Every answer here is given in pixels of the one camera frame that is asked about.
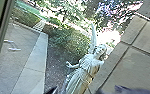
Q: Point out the white angel statue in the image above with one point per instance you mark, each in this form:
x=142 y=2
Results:
x=86 y=70

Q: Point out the low brownish hedge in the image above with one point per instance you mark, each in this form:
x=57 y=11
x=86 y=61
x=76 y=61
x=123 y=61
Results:
x=24 y=15

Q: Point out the dark green shrub bed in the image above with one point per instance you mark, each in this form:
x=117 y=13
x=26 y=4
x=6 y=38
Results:
x=71 y=40

